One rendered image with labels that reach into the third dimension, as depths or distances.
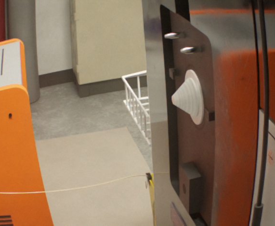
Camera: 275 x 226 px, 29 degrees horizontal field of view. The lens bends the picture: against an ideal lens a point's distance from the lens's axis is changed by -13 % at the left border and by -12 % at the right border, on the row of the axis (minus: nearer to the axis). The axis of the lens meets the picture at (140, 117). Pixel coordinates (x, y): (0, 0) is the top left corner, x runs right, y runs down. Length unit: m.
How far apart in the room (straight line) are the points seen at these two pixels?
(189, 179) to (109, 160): 0.92
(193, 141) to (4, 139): 0.42
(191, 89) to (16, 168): 0.48
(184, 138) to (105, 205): 0.68
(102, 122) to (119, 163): 1.98
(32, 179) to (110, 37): 2.82
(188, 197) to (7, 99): 0.41
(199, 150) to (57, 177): 0.89
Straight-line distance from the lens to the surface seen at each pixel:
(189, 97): 0.65
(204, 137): 0.66
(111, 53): 3.86
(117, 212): 1.37
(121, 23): 3.81
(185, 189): 0.72
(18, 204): 1.09
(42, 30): 4.12
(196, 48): 0.62
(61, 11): 4.11
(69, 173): 1.56
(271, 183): 0.46
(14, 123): 1.00
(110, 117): 3.62
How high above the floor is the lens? 1.46
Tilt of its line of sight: 24 degrees down
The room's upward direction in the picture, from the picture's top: 4 degrees counter-clockwise
